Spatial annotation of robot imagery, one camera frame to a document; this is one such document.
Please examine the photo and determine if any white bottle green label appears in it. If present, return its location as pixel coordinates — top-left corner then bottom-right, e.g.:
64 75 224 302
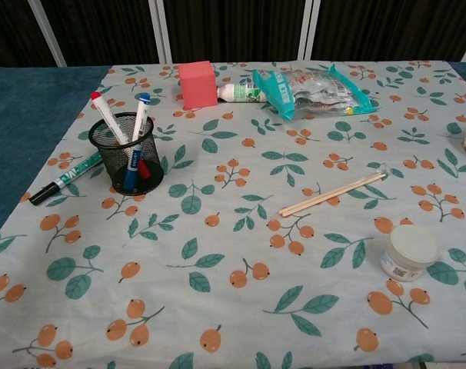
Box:
216 81 269 105

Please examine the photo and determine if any pink sponge block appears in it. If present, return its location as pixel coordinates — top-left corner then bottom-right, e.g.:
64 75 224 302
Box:
177 60 220 111

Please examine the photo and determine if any floral print tablecloth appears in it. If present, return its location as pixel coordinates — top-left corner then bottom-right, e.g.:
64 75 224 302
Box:
0 60 466 369

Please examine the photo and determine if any blue-capped white marker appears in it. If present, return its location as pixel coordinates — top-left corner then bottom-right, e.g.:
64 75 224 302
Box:
121 92 153 192

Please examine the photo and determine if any teal clear snack bag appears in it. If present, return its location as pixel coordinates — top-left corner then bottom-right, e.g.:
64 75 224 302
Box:
251 63 381 121

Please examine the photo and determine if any black mesh pen holder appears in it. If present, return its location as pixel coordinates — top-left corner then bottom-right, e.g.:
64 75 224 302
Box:
88 111 165 198

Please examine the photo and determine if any red-capped white marker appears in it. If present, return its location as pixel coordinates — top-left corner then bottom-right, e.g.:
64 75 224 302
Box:
89 91 154 181

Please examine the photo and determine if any dark screen panel white frame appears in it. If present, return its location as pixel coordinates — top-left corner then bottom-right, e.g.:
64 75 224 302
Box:
298 0 466 63
158 0 321 64
27 0 172 65

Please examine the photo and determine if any black-capped green white marker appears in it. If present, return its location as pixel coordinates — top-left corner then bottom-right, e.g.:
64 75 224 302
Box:
28 151 104 207

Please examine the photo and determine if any wooden chopstick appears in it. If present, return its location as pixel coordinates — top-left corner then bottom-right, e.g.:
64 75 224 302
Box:
280 175 388 218
278 171 386 214

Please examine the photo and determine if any white round lid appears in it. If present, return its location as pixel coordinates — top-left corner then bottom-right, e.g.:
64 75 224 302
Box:
379 224 442 284

